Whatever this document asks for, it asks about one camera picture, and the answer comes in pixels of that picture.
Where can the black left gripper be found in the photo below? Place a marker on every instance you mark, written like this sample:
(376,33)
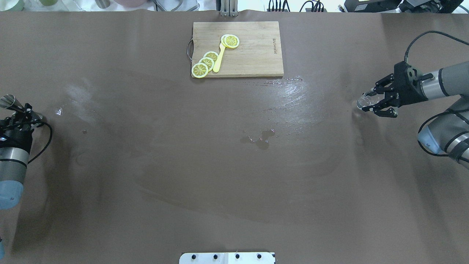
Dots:
(14,140)

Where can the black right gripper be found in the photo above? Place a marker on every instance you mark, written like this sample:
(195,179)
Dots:
(407,96)

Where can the clear glass measuring cup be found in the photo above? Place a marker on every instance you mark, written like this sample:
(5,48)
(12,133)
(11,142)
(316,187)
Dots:
(369,98)

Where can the steel double jigger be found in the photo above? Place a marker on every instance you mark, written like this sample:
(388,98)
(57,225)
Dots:
(10,102)

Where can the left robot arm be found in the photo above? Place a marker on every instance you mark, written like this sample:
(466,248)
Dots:
(15,148)

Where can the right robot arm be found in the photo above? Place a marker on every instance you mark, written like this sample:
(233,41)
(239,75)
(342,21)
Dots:
(445,134)

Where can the bamboo cutting board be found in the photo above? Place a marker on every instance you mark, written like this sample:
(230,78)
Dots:
(258,55)

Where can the lemon slice on knife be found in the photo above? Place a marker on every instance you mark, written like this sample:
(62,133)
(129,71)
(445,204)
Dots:
(230,41)

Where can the lemon slice far end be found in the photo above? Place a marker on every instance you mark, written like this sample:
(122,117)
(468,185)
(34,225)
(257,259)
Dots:
(199,70)

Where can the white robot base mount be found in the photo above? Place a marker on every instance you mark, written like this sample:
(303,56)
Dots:
(228,258)

